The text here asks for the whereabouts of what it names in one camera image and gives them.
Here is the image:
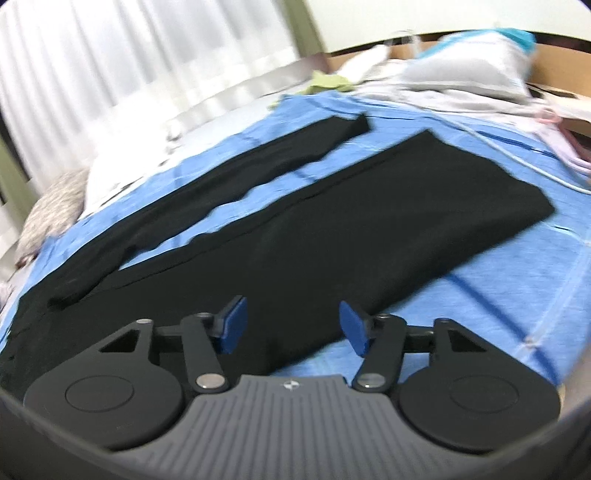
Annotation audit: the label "green drape curtain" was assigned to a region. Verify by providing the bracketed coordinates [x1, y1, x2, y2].
[281, 0, 325, 57]

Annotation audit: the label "white pillow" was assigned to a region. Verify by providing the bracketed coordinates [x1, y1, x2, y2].
[82, 122, 187, 217]

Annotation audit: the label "floral patterned pillow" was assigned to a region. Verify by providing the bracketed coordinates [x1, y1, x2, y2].
[14, 168, 89, 268]

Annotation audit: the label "white sheer curtain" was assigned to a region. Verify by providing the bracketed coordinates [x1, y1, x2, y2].
[1, 1, 298, 190]

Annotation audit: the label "pink plastic hangers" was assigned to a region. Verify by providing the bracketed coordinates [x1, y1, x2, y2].
[535, 108, 590, 179]

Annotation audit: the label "blue plaid blanket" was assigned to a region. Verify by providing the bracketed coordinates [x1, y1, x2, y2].
[16, 93, 590, 384]

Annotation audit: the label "white charger cable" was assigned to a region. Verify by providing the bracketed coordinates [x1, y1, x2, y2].
[443, 117, 591, 195]

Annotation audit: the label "wooden bed frame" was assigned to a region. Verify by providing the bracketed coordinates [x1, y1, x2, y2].
[322, 32, 591, 139]

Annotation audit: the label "light grey quilt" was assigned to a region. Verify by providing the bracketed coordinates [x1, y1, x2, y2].
[355, 73, 590, 122]

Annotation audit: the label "black pants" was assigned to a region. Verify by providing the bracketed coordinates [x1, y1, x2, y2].
[1, 116, 554, 398]

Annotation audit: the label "green cloth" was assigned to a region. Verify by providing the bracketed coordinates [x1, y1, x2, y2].
[298, 70, 355, 95]

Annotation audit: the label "white folded cloth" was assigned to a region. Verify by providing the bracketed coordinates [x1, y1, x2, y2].
[337, 44, 391, 85]

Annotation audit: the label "grey bagged bedding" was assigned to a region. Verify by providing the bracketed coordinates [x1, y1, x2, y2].
[399, 28, 536, 101]

